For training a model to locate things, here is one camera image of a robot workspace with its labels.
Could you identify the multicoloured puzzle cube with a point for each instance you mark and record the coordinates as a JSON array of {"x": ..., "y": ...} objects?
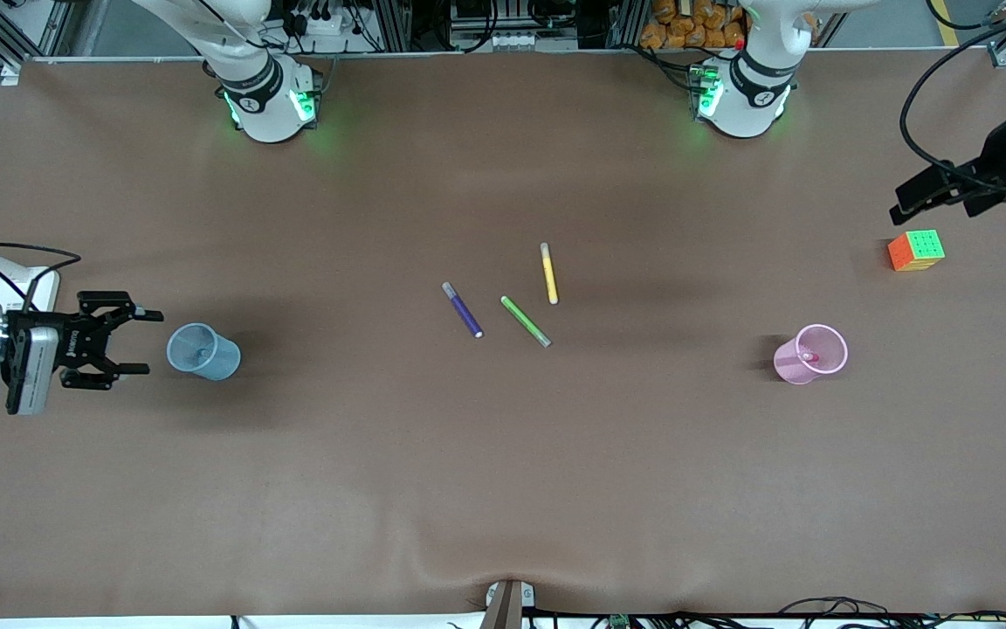
[{"x": 922, "y": 246}]

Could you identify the blue mesh cup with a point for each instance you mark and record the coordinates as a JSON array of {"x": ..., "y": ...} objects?
[{"x": 219, "y": 362}]

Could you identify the white power strip with plugs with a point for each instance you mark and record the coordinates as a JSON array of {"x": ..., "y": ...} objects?
[{"x": 324, "y": 22}]

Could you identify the orange snack bag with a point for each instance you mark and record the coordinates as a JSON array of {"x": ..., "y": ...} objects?
[{"x": 695, "y": 26}]

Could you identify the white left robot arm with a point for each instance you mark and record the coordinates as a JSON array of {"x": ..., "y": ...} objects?
[{"x": 743, "y": 105}]

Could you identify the green marker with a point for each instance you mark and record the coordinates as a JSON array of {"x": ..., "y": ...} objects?
[{"x": 525, "y": 321}]

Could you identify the pink marker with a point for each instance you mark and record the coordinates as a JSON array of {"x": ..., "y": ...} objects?
[{"x": 808, "y": 356}]

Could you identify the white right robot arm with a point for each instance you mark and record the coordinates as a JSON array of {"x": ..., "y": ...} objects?
[{"x": 263, "y": 105}]

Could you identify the yellow marker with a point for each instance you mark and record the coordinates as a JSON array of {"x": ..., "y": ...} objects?
[{"x": 548, "y": 275}]

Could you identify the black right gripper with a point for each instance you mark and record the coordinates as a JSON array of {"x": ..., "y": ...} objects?
[{"x": 69, "y": 338}]

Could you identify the pink mesh cup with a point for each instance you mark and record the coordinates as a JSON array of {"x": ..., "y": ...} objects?
[{"x": 787, "y": 362}]

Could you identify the purple marker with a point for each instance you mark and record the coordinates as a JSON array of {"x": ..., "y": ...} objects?
[{"x": 463, "y": 311}]

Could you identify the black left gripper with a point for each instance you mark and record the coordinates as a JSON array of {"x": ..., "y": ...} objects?
[{"x": 1003, "y": 154}]

